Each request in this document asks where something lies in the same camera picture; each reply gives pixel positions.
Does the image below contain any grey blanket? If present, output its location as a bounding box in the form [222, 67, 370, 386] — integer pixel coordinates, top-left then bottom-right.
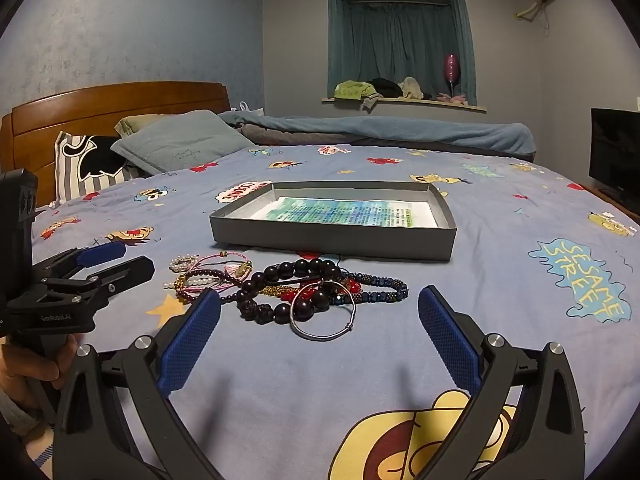
[235, 125, 536, 163]

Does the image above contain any teal curtain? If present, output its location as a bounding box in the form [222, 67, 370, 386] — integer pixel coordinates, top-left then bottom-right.
[326, 0, 478, 106]

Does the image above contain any green pillow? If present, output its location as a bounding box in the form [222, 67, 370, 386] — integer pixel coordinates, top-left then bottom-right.
[115, 114, 171, 137]

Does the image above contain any person's left forearm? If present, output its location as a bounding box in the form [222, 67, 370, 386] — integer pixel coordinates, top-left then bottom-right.
[0, 387, 47, 437]

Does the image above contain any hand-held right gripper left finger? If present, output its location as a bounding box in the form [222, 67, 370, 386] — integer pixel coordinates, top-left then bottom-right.
[52, 287, 223, 480]

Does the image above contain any green cloth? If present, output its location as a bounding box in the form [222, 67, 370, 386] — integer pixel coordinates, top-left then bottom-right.
[334, 80, 378, 102]

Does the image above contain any large dark bead bracelet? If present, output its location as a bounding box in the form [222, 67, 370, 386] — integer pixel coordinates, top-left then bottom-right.
[238, 258, 347, 326]

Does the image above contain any dark blue beaded bracelet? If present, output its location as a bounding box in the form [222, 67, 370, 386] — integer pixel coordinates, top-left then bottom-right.
[345, 272, 410, 305]

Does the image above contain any wooden headboard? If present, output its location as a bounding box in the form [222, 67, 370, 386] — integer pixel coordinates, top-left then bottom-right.
[0, 81, 232, 206]

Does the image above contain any red bead gold chain bracelet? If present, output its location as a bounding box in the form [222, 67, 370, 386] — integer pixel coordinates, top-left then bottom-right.
[260, 279, 363, 307]

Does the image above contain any grey-blue pillow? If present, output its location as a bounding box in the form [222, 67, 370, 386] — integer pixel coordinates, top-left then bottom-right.
[110, 110, 258, 175]

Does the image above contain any black television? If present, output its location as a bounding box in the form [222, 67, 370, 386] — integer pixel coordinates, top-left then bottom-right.
[588, 107, 640, 201]

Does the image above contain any blue blanket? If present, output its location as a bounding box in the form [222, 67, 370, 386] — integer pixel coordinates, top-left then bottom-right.
[217, 110, 537, 158]

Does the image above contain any person's left hand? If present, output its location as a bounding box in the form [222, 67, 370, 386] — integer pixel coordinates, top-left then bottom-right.
[0, 334, 81, 391]

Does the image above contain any silver bangle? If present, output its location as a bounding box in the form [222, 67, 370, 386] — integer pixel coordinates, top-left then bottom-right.
[290, 280, 359, 343]

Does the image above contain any wooden television cabinet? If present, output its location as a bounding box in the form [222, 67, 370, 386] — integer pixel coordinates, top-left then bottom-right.
[582, 184, 640, 228]

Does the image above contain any grey tray box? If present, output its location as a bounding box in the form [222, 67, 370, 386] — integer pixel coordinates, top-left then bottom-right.
[209, 181, 458, 262]

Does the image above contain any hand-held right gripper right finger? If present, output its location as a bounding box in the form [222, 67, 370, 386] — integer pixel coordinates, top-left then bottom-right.
[417, 285, 588, 480]

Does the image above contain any striped pillow with black print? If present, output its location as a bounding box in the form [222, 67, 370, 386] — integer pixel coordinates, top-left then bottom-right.
[54, 131, 146, 206]

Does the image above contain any white pearl bracelet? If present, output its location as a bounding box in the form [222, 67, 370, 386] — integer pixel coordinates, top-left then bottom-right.
[162, 254, 226, 297]

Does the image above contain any blue cartoon print bed sheet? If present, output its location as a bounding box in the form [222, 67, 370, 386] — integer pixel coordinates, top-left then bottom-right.
[30, 144, 640, 480]

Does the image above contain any black cloth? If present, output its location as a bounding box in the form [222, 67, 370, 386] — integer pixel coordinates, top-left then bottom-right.
[371, 77, 405, 98]

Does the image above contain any pink cord bracelet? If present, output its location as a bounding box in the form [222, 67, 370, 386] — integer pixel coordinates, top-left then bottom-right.
[187, 251, 253, 287]

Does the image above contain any beige cloth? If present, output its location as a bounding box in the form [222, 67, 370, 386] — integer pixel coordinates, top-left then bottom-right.
[400, 76, 426, 101]

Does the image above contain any pink balloon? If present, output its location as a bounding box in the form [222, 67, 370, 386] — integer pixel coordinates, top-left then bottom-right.
[444, 52, 461, 97]

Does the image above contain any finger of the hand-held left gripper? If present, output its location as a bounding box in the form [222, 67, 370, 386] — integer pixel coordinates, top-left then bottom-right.
[32, 240, 127, 282]
[40, 255, 156, 308]

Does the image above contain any window sill shelf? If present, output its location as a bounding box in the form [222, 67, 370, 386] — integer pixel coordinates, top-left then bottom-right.
[321, 96, 488, 113]

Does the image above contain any small dark bead bracelet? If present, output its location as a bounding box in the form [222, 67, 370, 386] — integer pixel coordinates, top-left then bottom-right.
[184, 269, 251, 307]

